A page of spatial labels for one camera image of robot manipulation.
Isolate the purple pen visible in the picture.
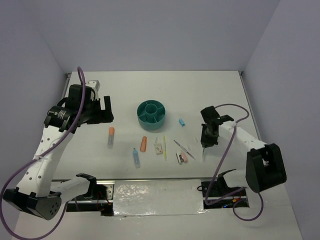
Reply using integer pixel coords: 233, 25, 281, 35
173, 140, 196, 160

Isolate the green white pen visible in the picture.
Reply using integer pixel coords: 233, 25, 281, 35
202, 147, 206, 162

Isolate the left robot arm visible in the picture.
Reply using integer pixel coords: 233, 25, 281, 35
2, 80, 114, 220

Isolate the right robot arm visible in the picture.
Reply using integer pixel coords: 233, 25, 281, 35
200, 103, 287, 194

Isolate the blue cap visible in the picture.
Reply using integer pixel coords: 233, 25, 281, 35
178, 118, 185, 127

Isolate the orange capped highlighter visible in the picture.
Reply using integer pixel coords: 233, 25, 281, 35
107, 126, 115, 149

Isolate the pink white stapler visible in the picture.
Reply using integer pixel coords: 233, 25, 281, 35
176, 150, 188, 165

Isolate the teal round organizer container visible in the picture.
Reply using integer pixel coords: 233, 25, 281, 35
136, 100, 166, 131

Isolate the yellow pen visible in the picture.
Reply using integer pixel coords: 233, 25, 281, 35
162, 135, 167, 161

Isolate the white staples box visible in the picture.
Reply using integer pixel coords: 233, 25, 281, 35
154, 143, 164, 155

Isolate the orange transparent cap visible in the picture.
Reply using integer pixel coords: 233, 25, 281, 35
140, 136, 147, 153

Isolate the blue highlighter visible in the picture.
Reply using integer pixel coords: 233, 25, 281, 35
132, 148, 141, 169

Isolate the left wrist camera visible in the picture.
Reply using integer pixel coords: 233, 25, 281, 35
86, 80, 101, 91

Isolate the foil covered base plate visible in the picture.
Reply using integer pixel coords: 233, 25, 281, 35
113, 179, 206, 217

